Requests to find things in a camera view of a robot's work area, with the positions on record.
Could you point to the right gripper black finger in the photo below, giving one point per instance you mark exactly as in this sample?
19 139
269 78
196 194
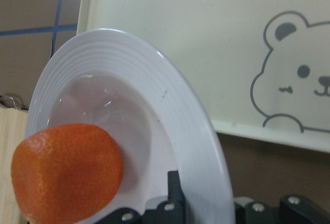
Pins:
176 195

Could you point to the orange mandarin fruit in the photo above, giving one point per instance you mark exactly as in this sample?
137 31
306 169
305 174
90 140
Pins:
66 173

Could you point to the white ridged plate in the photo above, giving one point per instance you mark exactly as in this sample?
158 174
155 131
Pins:
121 83

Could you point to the cream tray with bear print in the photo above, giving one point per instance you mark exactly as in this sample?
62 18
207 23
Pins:
260 67

